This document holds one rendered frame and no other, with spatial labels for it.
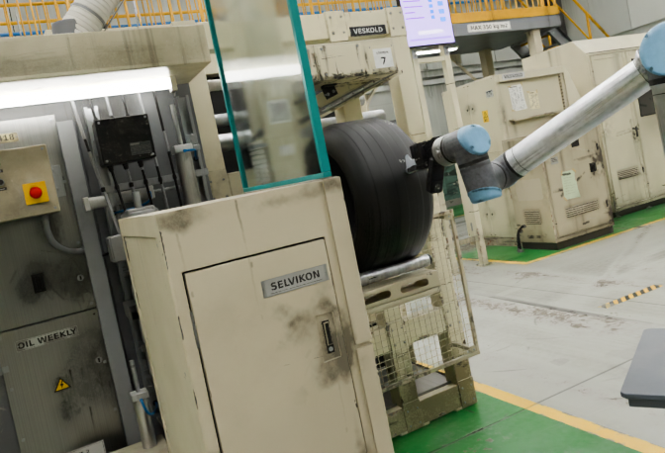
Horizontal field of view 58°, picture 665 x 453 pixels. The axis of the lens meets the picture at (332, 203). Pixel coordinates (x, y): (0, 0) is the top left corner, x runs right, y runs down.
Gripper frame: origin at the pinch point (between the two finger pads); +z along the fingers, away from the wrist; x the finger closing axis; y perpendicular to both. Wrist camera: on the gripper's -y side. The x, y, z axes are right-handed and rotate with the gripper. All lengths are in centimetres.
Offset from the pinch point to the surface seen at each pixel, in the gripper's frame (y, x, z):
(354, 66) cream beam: 50, -15, 40
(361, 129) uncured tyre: 18.9, 7.1, 11.1
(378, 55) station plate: 53, -27, 40
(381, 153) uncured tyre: 8.2, 6.8, 3.1
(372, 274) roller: -30.1, 14.3, 16.0
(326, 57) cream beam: 55, -2, 40
